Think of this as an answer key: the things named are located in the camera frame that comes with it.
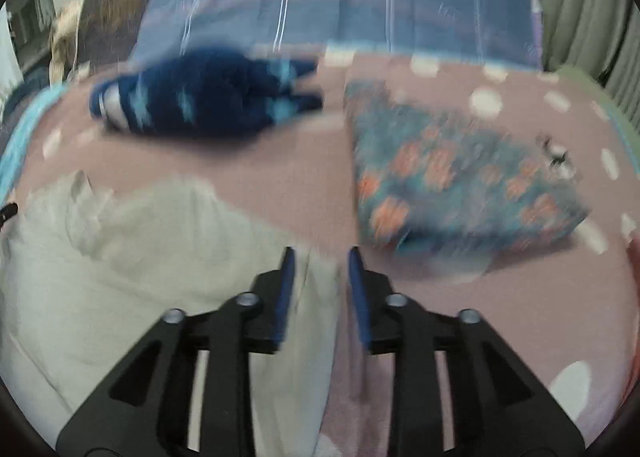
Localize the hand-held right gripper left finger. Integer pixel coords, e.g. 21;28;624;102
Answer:
55;247;296;457

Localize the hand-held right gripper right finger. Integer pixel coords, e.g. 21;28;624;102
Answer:
347;246;586;457

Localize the beige small garment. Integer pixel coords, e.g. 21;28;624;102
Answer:
0;172;346;457

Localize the pink polka dot blanket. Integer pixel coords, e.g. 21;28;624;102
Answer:
0;44;640;457

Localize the folded floral teal garment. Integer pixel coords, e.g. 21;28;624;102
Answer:
344;79;591;258

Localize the navy star print garment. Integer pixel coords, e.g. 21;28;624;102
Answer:
89;46;325;138

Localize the dark brown patterned cloth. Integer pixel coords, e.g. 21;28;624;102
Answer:
79;0;162;74

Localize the pale yellow fuzzy object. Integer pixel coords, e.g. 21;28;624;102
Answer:
49;2;85;84

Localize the grey green curtain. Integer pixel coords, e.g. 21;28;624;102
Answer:
540;0;640;105

